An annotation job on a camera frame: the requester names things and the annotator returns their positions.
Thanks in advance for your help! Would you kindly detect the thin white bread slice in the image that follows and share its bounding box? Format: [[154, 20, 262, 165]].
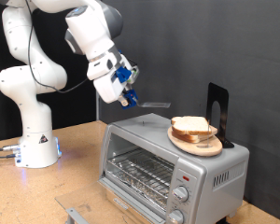
[[171, 125, 219, 145]]

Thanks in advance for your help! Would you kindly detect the thin metal pin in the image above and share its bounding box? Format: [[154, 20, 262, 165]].
[[206, 119, 211, 147]]

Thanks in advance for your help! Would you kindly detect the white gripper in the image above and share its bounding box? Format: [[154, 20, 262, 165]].
[[86, 50, 138, 108]]

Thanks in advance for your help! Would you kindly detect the round wooden board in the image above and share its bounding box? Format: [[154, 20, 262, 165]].
[[167, 125, 224, 158]]

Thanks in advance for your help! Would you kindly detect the vertical metal pole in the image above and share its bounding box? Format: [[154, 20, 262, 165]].
[[94, 91, 102, 121]]

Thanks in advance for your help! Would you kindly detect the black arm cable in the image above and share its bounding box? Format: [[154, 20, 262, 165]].
[[23, 0, 90, 94]]

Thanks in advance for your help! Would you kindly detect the aluminium foil oven liner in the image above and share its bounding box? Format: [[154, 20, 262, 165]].
[[110, 169, 168, 210]]

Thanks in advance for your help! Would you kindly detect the silver oven knob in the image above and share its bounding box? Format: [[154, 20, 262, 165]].
[[167, 209, 186, 224], [172, 185, 190, 203]]

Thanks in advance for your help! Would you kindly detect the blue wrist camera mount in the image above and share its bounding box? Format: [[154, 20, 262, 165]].
[[115, 65, 140, 85]]

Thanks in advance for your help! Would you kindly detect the spatula with blue grip block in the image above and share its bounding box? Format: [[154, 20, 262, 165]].
[[119, 89, 172, 110]]

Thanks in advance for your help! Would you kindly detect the silver toaster oven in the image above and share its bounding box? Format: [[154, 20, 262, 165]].
[[97, 112, 250, 224]]

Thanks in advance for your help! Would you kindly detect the black metal bookend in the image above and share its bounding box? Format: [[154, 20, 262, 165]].
[[205, 82, 235, 149]]

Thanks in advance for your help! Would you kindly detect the oven wire rack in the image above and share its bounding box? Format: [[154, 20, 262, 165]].
[[106, 147, 175, 210]]

